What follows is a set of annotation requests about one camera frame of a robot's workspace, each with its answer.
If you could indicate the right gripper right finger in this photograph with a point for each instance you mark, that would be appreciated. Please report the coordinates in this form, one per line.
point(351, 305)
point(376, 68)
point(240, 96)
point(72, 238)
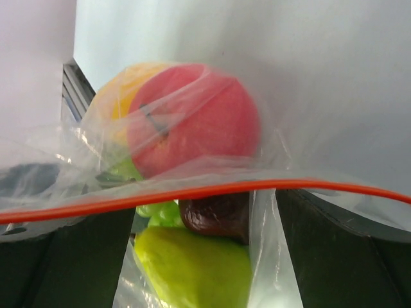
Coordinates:
point(341, 259)

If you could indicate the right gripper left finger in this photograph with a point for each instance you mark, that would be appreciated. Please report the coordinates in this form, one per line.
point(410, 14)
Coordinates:
point(72, 266)

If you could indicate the green fake pear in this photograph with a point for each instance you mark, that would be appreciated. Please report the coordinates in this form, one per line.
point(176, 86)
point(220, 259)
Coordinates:
point(190, 270)

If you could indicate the brown fake fig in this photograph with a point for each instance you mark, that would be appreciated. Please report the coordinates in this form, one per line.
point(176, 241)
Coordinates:
point(225, 215)

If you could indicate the clear zip top bag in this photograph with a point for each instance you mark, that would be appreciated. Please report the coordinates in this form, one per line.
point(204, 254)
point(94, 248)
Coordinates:
point(340, 132)

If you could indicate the red fake apple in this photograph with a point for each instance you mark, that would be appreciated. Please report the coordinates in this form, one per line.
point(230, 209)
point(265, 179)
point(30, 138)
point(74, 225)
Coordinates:
point(189, 111)

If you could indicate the green fake grapes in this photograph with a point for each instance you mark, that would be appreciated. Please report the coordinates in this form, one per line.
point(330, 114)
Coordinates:
point(165, 214)

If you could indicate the left aluminium frame post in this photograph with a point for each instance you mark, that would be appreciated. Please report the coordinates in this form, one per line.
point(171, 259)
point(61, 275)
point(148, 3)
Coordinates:
point(77, 92)

